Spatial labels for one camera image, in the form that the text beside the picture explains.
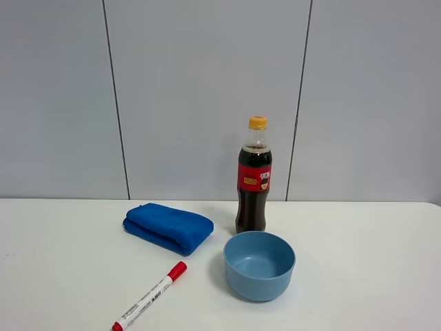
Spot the red white marker pen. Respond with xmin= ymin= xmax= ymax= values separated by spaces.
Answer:
xmin=111 ymin=261 xmax=187 ymax=331

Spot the blue plastic bowl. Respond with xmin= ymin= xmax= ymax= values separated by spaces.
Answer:
xmin=223 ymin=231 xmax=296 ymax=302

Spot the cola bottle yellow cap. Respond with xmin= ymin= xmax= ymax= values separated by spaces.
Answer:
xmin=236 ymin=116 xmax=272 ymax=233

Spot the folded blue towel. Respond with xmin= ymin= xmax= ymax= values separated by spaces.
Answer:
xmin=123 ymin=203 xmax=214 ymax=257

